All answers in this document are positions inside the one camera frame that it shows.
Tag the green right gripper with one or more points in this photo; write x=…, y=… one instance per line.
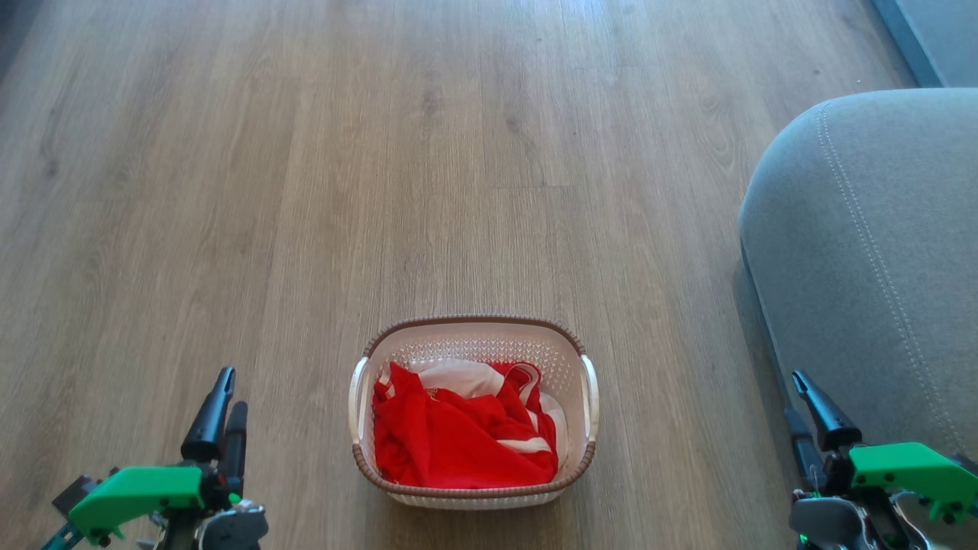
x=909, y=466

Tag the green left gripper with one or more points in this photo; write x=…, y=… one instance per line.
x=137, y=493

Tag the red and white garment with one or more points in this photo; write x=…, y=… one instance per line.
x=451, y=447

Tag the grey fabric sofa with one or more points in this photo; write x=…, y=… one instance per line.
x=879, y=252

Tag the white perforated laundry basket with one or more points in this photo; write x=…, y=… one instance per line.
x=489, y=340

